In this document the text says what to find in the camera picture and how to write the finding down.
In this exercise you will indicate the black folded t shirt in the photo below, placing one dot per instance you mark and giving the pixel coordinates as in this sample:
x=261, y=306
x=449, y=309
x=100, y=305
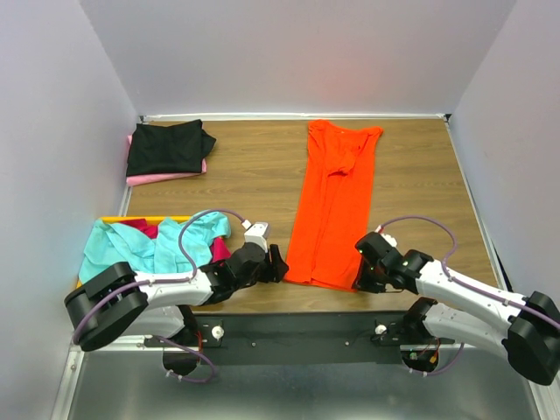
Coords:
x=179, y=148

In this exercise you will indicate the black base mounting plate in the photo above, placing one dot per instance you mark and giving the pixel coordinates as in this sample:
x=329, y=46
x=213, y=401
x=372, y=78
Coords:
x=292, y=339

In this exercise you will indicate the aluminium rail frame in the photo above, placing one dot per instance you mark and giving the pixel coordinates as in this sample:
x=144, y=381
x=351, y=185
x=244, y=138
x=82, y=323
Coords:
x=69, y=380

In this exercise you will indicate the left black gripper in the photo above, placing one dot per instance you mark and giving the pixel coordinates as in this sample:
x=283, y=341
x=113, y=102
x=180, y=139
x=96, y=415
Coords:
x=275, y=270

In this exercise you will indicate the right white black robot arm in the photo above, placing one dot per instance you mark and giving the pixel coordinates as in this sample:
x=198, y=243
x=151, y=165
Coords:
x=523, y=330

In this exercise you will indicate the magenta t shirt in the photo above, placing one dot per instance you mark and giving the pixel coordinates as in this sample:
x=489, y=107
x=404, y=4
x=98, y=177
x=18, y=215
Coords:
x=219, y=249

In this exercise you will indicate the orange t shirt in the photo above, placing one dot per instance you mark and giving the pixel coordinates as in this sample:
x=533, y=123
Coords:
x=334, y=206

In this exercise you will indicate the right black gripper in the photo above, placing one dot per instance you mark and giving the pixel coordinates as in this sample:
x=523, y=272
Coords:
x=362, y=283

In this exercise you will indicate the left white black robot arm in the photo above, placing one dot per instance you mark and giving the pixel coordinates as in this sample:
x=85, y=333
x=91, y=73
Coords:
x=105, y=307

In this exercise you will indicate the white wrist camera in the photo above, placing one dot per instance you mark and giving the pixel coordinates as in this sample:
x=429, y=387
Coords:
x=257, y=233
x=387, y=234

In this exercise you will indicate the teal t shirt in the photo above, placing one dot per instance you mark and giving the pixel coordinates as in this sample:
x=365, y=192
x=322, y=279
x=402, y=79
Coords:
x=176, y=248

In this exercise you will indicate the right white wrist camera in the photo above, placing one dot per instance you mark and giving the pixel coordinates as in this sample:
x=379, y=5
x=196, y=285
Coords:
x=387, y=234

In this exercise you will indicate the pink folded t shirt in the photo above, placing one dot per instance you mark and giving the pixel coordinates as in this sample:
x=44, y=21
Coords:
x=166, y=177

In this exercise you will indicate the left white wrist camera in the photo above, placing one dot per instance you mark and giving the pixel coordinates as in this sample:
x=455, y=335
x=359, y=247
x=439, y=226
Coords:
x=257, y=233

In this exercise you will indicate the yellow plastic bin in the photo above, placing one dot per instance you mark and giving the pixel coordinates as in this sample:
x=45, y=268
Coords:
x=123, y=239

